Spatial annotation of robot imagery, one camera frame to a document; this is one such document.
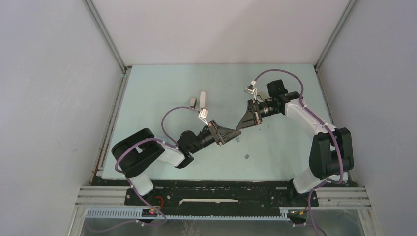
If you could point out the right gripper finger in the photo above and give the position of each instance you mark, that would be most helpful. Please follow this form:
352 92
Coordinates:
256 121
247 118

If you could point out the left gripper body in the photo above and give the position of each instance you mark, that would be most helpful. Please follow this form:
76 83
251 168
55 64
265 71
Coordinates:
213 129

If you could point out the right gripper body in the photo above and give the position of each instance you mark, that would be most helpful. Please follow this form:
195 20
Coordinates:
257 112

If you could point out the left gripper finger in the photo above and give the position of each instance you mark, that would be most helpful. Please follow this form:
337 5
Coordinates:
228 137
227 132

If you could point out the small grey stapler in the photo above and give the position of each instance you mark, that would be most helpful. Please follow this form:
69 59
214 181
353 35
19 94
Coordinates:
193 102

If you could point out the white stapler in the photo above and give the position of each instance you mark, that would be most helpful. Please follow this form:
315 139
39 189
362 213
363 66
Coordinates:
202 101

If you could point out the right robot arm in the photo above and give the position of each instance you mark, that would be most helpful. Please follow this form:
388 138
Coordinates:
331 151

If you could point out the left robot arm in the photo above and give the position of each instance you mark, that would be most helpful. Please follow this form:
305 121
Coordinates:
137 152

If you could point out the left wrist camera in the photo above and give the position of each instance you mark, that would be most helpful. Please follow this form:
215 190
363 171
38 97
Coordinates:
203 112

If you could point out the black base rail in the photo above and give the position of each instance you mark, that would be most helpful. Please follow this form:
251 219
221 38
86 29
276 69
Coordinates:
226 198

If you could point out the left aluminium frame post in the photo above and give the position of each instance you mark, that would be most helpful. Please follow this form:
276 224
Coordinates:
120 89

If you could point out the aluminium frame post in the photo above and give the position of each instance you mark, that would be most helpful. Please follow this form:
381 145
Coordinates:
120 89
335 33

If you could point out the right aluminium frame post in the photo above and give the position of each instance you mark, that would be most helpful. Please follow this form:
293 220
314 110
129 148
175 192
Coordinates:
335 33

